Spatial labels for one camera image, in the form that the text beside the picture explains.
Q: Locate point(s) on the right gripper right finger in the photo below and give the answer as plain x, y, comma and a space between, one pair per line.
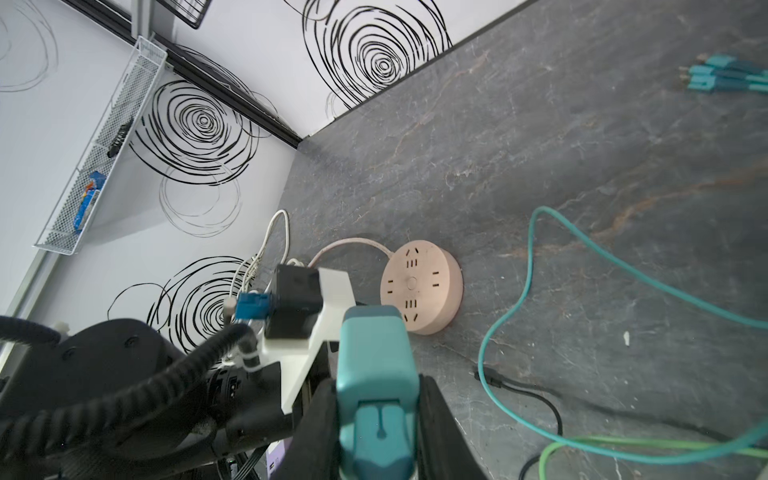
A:
441, 449

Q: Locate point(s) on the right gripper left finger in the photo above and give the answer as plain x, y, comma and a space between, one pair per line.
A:
314, 451

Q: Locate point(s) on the teal plug adapter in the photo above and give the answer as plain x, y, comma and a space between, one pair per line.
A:
377, 389

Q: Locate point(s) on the round pink power strip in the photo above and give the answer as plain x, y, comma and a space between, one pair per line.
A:
425, 283

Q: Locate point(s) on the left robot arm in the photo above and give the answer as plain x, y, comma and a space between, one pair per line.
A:
119, 401

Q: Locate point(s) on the pile of plug adapters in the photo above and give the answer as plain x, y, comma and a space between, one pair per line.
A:
724, 73

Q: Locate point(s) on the purple power strip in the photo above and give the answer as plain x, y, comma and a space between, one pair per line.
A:
275, 454

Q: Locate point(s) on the blue candy packet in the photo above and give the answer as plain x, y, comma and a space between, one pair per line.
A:
96, 181

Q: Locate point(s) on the black remote control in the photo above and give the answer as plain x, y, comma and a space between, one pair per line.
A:
119, 139

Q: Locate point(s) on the white wire wall basket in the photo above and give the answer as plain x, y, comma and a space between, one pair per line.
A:
130, 98

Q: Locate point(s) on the black wire wall basket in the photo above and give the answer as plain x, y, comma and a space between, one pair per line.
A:
190, 12

